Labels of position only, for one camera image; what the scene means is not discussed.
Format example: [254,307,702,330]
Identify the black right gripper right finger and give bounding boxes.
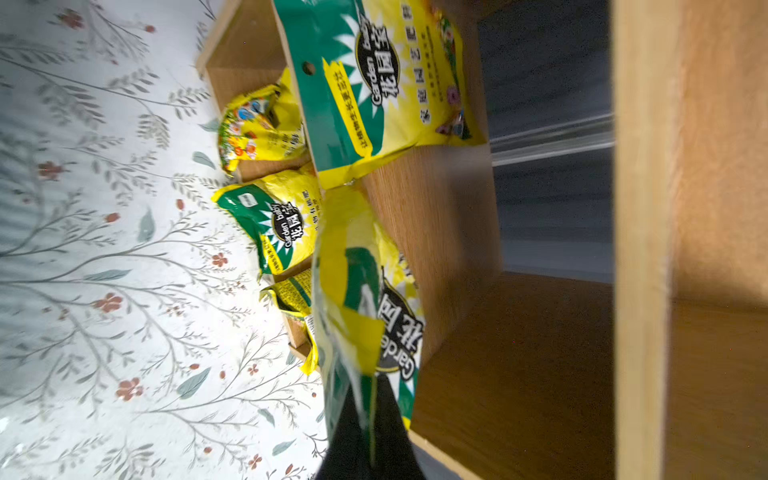
[371,375,425,480]

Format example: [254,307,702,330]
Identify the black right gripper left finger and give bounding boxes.
[315,389,369,480]

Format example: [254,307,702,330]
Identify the yellow fertilizer packet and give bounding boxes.
[311,184,426,479]
[274,1,485,190]
[260,269,318,376]
[212,163,322,276]
[218,69,307,175]

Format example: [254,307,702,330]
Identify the wooden shelf unit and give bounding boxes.
[194,0,768,480]

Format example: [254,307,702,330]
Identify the floral table mat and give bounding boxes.
[1,1,327,479]

